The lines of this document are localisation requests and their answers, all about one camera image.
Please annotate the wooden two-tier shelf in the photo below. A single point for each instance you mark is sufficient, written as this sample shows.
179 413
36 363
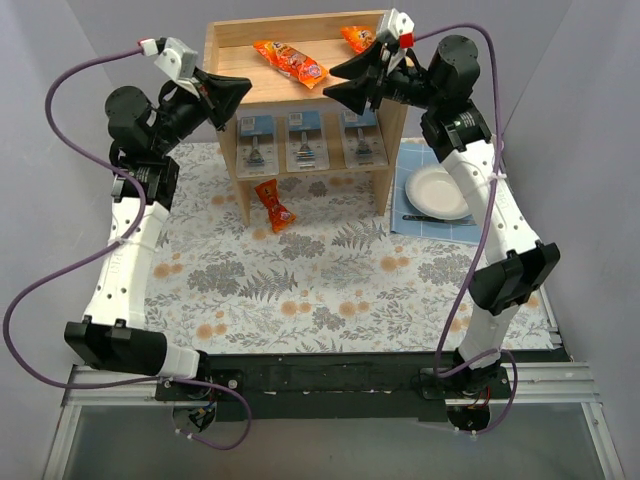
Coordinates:
229 52

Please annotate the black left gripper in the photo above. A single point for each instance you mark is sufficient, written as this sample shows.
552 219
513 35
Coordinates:
206 100

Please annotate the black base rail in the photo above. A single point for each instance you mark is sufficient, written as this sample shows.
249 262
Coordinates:
349 386

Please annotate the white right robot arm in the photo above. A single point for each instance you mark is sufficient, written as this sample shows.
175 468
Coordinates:
511 261

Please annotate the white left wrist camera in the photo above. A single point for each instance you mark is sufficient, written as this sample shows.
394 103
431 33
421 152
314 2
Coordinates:
175 59

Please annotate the floral patterned table mat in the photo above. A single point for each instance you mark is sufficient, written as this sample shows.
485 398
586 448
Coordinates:
336 280

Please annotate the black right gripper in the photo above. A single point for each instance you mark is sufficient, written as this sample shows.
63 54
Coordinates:
376 81

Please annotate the orange razor pack long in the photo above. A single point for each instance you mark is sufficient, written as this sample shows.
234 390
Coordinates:
359 38

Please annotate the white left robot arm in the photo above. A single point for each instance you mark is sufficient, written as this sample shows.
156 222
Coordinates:
112 334

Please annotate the blue checked cloth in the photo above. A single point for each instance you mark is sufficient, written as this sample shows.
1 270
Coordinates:
412 155

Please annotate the white paper plate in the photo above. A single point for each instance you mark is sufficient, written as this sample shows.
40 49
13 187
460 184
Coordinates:
432 190

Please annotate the blue razor blister pack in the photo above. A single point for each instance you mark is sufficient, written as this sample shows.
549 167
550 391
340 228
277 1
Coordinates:
362 141
306 146
257 147

